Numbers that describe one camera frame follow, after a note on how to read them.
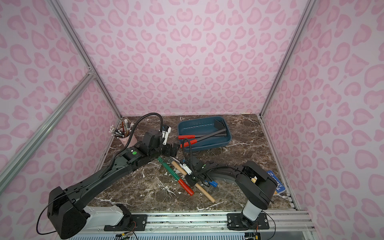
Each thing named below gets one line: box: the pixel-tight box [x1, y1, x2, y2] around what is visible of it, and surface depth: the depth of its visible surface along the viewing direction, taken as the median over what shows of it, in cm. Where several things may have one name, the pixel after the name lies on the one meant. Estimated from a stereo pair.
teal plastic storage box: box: [178, 116, 232, 151], surface depth 106 cm
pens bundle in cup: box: [108, 119, 134, 139], surface depth 94 cm
